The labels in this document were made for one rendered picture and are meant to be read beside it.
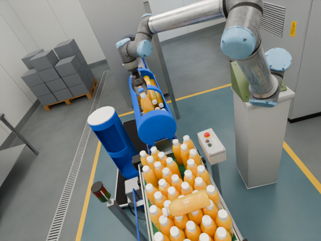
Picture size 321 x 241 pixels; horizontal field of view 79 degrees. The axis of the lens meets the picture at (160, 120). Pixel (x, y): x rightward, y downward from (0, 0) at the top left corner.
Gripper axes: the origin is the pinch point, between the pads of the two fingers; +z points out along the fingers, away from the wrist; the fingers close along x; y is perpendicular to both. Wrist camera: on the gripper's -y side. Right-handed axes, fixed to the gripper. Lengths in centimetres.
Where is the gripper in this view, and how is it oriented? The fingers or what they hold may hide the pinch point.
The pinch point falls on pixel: (143, 94)
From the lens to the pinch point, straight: 136.0
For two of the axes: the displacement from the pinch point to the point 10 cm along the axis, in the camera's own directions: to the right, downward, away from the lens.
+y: -2.0, -5.7, 8.0
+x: -9.4, 3.3, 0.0
